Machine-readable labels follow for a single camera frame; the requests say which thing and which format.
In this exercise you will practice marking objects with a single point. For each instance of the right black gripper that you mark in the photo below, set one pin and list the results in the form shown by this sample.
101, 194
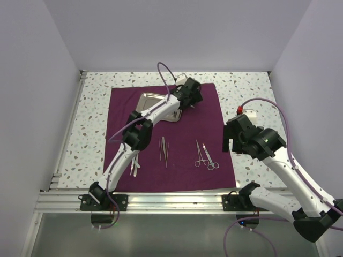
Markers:
228, 135

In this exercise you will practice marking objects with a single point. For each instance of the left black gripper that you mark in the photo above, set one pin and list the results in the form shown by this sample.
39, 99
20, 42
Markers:
196, 98

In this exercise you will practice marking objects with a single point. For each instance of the steel needle holder clamp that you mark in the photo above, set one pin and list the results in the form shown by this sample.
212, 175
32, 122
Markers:
211, 164

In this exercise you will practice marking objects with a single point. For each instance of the purple cloth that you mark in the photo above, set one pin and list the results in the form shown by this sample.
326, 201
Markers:
203, 123

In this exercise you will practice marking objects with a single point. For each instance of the steel instrument tray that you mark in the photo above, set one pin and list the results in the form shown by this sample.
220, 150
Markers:
148, 100

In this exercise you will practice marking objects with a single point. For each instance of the steel hemostat clamp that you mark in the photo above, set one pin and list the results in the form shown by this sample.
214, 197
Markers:
200, 160

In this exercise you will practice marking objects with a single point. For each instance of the pointed steel tweezers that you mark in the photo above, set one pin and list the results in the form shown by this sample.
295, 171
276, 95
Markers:
166, 152
162, 147

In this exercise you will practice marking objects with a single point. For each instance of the steel serrated forceps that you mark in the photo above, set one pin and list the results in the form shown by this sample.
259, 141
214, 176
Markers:
134, 164

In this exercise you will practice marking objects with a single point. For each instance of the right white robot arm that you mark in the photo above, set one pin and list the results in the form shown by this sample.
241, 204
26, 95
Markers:
312, 211

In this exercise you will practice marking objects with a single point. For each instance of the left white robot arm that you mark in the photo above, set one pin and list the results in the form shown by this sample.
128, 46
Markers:
137, 134

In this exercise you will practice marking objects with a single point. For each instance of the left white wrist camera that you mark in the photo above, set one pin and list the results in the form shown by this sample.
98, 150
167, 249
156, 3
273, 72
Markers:
181, 79

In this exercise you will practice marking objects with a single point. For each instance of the right wrist camera red cap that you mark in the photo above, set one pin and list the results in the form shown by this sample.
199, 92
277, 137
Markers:
251, 114

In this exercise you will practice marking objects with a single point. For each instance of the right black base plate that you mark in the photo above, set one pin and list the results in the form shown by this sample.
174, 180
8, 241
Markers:
237, 203

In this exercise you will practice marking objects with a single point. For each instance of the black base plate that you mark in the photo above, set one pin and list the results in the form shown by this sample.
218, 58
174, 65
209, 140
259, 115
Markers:
119, 202
237, 203

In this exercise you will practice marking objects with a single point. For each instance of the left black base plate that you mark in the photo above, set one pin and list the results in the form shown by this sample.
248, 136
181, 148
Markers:
119, 202

